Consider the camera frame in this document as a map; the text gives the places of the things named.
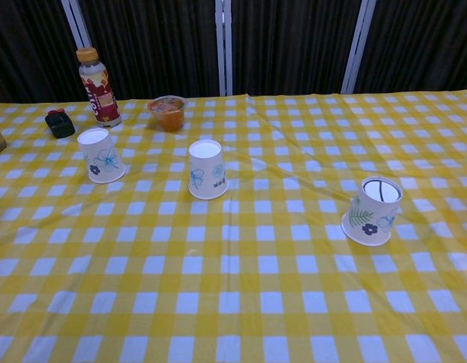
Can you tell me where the black corrugated partition panel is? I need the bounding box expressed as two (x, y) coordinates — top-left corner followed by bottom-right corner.
(356, 0), (467, 94)
(0, 0), (86, 107)
(229, 0), (365, 96)
(72, 0), (221, 102)

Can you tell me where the yellow white checkered tablecloth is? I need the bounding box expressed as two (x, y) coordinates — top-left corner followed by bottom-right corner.
(0, 88), (467, 363)

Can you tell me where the Costa coffee bottle yellow cap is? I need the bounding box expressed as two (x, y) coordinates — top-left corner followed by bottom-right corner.
(75, 47), (123, 129)

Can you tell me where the paper cup with marked bottom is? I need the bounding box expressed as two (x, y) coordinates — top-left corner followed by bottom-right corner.
(341, 175), (403, 247)

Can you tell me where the white partition post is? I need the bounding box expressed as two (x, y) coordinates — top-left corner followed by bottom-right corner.
(61, 0), (96, 52)
(340, 0), (377, 95)
(214, 0), (234, 97)

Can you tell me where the orange jelly cup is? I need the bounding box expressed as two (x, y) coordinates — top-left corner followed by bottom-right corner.
(148, 95), (188, 132)

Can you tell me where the small black bottle red cap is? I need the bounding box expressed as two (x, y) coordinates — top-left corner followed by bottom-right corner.
(44, 107), (76, 139)

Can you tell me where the white floral paper cup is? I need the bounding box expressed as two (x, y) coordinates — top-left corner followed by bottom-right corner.
(76, 127), (126, 185)
(188, 140), (230, 200)

